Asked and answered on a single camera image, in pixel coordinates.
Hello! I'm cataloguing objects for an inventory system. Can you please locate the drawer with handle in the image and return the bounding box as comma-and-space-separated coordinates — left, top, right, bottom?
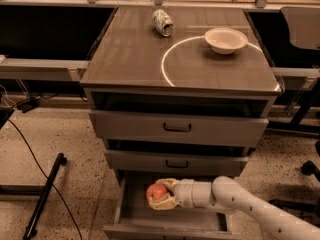
89, 110, 268, 147
105, 150, 248, 177

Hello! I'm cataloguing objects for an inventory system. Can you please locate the open bottom drawer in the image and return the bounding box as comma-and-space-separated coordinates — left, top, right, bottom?
103, 171, 238, 240

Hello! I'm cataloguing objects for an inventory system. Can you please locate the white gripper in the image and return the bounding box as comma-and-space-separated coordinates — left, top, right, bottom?
147, 178, 194, 211

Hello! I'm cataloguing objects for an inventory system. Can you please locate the top drawer with handle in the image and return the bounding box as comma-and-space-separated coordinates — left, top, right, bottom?
89, 110, 268, 147

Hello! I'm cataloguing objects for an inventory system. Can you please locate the grey left side desk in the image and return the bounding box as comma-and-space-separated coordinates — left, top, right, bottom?
0, 55, 89, 81

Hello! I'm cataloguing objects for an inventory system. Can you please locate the grey chair backrest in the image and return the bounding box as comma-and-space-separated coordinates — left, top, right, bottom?
280, 7, 320, 50

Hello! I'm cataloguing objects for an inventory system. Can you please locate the grey drawer cabinet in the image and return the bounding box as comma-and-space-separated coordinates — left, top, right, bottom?
79, 5, 282, 240

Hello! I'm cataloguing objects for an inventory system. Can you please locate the black floor cable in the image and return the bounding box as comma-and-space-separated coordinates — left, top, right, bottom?
7, 117, 84, 240

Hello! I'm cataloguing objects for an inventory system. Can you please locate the red apple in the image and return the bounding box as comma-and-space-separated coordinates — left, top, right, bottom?
146, 183, 168, 202

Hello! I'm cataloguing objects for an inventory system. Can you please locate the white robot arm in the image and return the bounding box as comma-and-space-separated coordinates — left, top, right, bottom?
146, 176, 320, 240

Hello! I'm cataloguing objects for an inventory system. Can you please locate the black table leg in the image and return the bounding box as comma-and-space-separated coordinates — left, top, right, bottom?
0, 153, 67, 240

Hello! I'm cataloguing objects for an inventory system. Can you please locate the crushed soda can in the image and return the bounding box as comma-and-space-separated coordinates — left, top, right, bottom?
152, 9, 174, 37

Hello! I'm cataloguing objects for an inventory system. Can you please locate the middle drawer with handle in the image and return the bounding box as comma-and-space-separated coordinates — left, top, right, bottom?
105, 150, 248, 177

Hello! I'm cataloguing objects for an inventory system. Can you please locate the white paper bowl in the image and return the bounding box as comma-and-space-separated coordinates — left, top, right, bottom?
204, 28, 248, 55

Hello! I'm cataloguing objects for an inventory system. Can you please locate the black office chair base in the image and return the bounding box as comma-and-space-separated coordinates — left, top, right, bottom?
267, 140, 320, 218

